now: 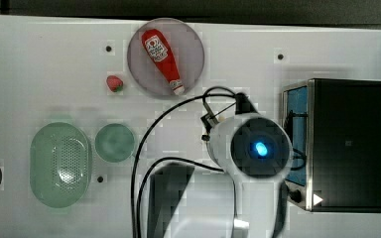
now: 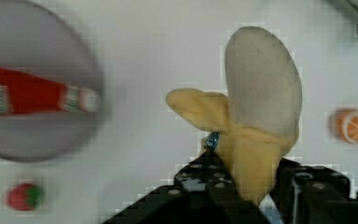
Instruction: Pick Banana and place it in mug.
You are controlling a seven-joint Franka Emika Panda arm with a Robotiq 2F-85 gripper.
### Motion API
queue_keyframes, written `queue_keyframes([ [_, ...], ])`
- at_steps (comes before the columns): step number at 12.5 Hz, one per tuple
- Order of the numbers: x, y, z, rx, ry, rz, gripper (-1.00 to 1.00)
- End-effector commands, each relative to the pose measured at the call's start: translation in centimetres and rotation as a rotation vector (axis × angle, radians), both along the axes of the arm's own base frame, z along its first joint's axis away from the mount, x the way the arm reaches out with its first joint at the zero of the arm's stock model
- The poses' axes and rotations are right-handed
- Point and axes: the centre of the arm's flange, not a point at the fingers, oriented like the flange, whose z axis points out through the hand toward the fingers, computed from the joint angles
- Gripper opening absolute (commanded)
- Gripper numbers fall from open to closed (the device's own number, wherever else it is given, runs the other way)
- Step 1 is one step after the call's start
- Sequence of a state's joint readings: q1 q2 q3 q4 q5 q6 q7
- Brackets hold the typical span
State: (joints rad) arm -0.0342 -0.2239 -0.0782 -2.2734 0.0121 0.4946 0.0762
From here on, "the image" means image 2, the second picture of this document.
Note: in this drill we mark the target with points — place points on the peeled banana toy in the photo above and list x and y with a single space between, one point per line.
258 118

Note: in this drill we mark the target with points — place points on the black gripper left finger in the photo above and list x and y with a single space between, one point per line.
202 192

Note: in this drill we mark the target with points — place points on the red ketchup bottle toy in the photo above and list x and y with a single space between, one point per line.
21 93

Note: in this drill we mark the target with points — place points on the orange slice toy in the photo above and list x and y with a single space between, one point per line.
346 125

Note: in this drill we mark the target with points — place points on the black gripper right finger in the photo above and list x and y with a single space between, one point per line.
313 195

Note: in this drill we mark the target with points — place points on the pink strawberry toy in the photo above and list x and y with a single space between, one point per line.
24 197

